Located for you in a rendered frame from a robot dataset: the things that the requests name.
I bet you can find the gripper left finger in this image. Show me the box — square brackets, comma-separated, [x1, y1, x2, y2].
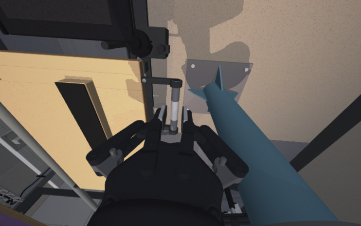
[86, 105, 168, 177]

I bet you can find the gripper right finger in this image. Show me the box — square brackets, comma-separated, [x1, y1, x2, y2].
[180, 106, 250, 188]

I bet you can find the tan riser with black top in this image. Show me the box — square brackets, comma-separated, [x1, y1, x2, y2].
[54, 77, 113, 150]

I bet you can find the grey round pole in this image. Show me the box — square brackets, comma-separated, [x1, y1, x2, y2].
[0, 80, 100, 211]

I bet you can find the tan wooden desk board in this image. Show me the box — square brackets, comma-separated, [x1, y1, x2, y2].
[0, 49, 148, 191]

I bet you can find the black monitor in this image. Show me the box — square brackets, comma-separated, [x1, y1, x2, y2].
[0, 0, 137, 42]

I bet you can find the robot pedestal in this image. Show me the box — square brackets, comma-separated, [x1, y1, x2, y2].
[183, 58, 341, 226]

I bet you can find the black lever with grey handle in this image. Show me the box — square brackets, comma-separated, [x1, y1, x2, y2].
[141, 76, 183, 136]

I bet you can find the black upright rail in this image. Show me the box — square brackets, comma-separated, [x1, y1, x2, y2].
[141, 57, 155, 122]

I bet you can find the black cable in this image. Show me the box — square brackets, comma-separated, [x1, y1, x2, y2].
[20, 168, 52, 198]

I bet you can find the black rod handle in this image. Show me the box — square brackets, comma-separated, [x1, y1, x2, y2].
[100, 40, 129, 51]

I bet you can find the black pivot bracket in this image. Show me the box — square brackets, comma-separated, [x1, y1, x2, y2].
[126, 26, 171, 60]

